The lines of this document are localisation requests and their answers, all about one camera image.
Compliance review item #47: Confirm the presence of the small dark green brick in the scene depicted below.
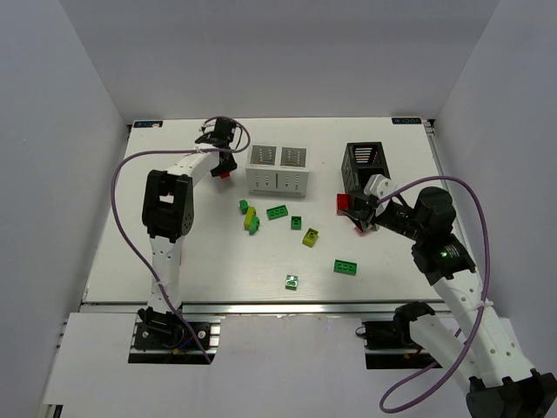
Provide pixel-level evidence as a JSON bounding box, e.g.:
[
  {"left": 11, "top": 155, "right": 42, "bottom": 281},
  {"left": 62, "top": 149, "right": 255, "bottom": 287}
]
[{"left": 239, "top": 199, "right": 249, "bottom": 214}]

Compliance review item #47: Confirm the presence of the green 2x3 brick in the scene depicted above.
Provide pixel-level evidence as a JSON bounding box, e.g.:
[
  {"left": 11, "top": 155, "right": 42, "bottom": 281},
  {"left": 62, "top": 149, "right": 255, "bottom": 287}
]
[
  {"left": 333, "top": 260, "right": 358, "bottom": 276},
  {"left": 266, "top": 205, "right": 288, "bottom": 220}
]

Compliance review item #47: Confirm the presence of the green 2x2 brick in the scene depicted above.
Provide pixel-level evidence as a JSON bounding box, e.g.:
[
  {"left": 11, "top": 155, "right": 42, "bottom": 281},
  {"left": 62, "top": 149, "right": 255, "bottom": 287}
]
[{"left": 291, "top": 216, "right": 302, "bottom": 230}]

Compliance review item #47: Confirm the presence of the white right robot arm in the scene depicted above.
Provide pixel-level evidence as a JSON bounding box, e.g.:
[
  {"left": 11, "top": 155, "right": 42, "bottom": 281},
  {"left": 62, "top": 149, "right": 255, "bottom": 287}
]
[{"left": 342, "top": 185, "right": 556, "bottom": 417}]

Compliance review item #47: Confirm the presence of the dark logo sticker left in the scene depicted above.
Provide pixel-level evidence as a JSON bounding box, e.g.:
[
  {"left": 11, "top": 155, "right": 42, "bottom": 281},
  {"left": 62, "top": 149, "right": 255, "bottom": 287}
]
[{"left": 132, "top": 120, "right": 163, "bottom": 129}]

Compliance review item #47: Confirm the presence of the aluminium table rail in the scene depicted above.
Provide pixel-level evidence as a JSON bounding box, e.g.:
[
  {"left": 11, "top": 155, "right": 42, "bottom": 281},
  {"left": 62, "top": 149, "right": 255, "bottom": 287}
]
[{"left": 79, "top": 301, "right": 451, "bottom": 316}]

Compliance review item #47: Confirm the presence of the green 2x3 brick front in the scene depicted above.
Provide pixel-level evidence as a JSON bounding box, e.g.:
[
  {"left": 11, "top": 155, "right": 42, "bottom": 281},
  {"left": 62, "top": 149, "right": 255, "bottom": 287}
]
[{"left": 333, "top": 260, "right": 358, "bottom": 276}]

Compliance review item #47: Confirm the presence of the lime long brick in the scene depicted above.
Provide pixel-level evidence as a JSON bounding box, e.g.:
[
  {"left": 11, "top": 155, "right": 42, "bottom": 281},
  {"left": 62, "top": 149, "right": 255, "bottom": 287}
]
[{"left": 244, "top": 206, "right": 257, "bottom": 230}]

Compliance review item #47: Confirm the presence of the black slotted two-bin container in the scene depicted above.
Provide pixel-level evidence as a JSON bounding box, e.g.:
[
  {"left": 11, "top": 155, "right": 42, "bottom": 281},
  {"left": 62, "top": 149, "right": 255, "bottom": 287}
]
[{"left": 341, "top": 142, "right": 391, "bottom": 209}]

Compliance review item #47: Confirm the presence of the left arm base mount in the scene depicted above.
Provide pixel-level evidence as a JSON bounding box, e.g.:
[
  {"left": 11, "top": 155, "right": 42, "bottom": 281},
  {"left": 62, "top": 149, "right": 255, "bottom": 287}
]
[{"left": 128, "top": 307, "right": 220, "bottom": 366}]

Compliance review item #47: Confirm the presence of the lime sloped brick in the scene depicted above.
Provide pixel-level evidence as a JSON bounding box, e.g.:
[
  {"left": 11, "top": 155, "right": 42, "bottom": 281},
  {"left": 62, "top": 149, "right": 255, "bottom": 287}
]
[{"left": 302, "top": 228, "right": 319, "bottom": 248}]

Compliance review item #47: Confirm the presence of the dark logo sticker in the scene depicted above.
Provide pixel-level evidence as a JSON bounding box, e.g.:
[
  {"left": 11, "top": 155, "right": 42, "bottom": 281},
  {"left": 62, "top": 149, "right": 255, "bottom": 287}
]
[
  {"left": 391, "top": 117, "right": 422, "bottom": 125},
  {"left": 132, "top": 120, "right": 163, "bottom": 129}
]

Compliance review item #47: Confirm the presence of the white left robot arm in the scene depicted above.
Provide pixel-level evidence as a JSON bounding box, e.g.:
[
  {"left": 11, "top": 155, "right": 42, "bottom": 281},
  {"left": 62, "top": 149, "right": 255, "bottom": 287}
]
[{"left": 138, "top": 117, "right": 239, "bottom": 349}]

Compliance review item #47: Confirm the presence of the dark logo sticker right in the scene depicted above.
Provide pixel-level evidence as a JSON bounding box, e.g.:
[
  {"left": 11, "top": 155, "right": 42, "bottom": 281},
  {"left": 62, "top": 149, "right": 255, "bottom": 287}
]
[{"left": 391, "top": 117, "right": 422, "bottom": 125}]

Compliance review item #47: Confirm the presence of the light green printed brick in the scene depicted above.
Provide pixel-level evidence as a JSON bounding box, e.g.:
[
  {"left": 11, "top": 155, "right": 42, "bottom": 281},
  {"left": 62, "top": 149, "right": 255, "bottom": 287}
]
[{"left": 285, "top": 274, "right": 299, "bottom": 291}]

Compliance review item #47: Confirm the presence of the white slotted two-bin container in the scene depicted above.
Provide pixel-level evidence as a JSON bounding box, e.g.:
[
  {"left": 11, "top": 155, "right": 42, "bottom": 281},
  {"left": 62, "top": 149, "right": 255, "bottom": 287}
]
[{"left": 245, "top": 145, "right": 309, "bottom": 198}]

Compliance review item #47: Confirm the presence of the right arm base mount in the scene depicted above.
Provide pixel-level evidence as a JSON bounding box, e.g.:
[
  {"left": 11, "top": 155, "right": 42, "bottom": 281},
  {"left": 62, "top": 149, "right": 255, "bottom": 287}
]
[{"left": 354, "top": 321, "right": 434, "bottom": 370}]

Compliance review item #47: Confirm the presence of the green curved brick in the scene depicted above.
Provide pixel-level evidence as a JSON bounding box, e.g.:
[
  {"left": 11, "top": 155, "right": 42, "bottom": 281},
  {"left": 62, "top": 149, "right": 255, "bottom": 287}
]
[{"left": 248, "top": 216, "right": 260, "bottom": 235}]

